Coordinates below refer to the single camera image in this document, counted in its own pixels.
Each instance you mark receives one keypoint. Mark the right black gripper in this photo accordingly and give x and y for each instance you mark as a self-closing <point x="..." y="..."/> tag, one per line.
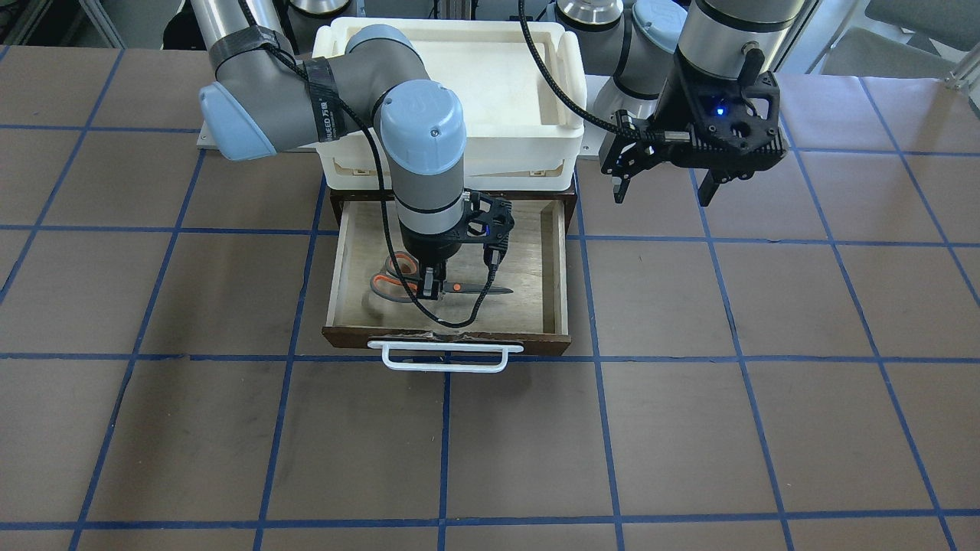
<point x="422" y="249"/>

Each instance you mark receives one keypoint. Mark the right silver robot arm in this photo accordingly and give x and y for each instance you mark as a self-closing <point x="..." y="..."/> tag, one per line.
<point x="264" y="101"/>

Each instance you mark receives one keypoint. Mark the white plastic crate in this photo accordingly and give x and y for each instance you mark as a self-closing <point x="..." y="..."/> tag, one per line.
<point x="521" y="137"/>

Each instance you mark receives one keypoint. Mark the white drawer handle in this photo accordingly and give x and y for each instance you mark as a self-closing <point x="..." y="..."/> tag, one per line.
<point x="452" y="357"/>

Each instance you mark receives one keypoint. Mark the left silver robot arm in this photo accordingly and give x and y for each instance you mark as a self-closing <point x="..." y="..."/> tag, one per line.
<point x="634" y="44"/>

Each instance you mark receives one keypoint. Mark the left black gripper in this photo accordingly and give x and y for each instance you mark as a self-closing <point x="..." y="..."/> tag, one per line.
<point x="671" y="104"/>

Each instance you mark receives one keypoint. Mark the grey orange scissors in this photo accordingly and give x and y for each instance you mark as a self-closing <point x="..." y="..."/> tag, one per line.
<point x="385" y="282"/>

